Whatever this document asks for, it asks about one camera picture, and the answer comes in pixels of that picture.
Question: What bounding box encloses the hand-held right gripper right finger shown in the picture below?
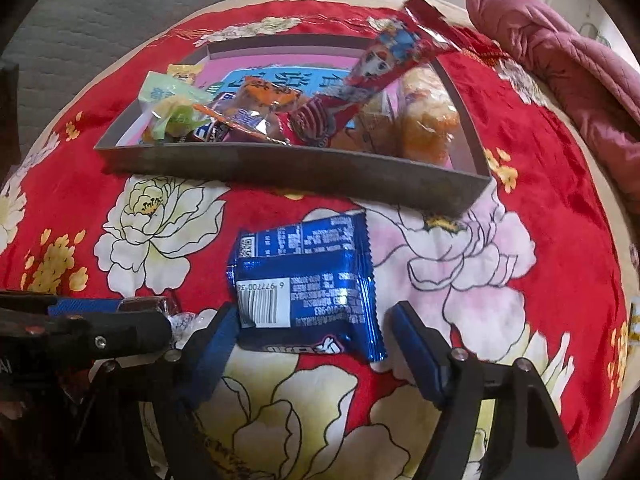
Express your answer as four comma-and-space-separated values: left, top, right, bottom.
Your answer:
385, 301, 581, 480

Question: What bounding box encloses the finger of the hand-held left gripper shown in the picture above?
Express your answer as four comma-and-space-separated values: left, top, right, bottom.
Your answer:
47, 311, 173, 361
0, 291, 121, 317

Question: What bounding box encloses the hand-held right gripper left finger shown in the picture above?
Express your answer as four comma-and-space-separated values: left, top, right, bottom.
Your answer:
95, 301, 240, 480

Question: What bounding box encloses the small brown candy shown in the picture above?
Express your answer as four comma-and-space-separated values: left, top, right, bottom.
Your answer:
117, 295, 201, 346

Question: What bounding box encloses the blue cookie packet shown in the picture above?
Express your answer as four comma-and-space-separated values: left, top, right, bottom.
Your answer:
226, 210, 388, 363

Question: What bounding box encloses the shallow grey cardboard box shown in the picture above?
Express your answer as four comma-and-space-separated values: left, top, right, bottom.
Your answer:
94, 34, 488, 218

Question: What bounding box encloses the pale green snack packet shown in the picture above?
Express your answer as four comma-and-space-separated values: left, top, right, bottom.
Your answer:
137, 71, 216, 143

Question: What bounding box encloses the tan wafer packet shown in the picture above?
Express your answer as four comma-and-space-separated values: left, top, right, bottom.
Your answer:
332, 92, 401, 156

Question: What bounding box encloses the clear bread packet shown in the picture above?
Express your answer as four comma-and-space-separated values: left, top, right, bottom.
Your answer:
397, 65, 461, 166

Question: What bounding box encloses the yellow snack packet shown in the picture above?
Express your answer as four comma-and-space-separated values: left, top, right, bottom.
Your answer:
165, 62, 206, 86

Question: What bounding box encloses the orange clear snack packet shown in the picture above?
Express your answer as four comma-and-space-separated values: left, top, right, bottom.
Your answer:
220, 77, 311, 146

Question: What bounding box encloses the red snack packet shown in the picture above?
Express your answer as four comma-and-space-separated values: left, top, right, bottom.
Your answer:
277, 0, 463, 148

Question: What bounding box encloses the red floral blanket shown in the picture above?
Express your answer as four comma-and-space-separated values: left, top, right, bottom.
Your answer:
0, 0, 631, 480

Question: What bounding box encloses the grey quilted cushion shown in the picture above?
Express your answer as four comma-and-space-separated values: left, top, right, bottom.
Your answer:
10, 0, 271, 126

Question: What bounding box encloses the pink book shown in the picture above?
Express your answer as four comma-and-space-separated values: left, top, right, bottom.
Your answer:
117, 55, 401, 146

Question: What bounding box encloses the pink quilt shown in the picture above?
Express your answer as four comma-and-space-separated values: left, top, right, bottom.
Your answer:
465, 0, 640, 201

